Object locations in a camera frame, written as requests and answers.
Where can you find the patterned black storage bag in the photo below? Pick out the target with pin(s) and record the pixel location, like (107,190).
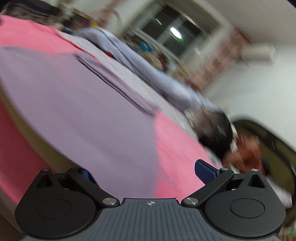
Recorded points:
(38,11)

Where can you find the red plaid shirt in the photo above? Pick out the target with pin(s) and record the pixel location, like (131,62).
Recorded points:
(246,156)

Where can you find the lilac patterned bed sheet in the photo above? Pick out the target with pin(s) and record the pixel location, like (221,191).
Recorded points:
(133,81)

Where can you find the pink floral right curtain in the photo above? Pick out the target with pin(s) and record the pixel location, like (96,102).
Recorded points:
(229,51)

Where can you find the dark bed headboard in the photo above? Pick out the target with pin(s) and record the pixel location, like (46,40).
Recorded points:
(277,157)

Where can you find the white air conditioner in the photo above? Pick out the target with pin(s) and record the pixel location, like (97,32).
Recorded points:
(264,52)

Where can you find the purple fleece sweater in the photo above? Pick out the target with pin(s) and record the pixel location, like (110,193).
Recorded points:
(87,114)

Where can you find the lavender blue duvet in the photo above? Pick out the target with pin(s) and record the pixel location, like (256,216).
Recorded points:
(178,94)

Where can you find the window with grille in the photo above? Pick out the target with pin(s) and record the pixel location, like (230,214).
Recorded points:
(181,29)

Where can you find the black and beige jacket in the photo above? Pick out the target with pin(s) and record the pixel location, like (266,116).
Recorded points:
(213,129)

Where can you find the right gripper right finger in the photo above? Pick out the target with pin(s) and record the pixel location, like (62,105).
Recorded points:
(215,181)

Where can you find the pink fleece blanket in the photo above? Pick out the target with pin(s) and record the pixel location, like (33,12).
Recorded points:
(177,151)

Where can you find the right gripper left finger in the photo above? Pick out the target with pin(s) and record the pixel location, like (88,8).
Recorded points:
(80,183)

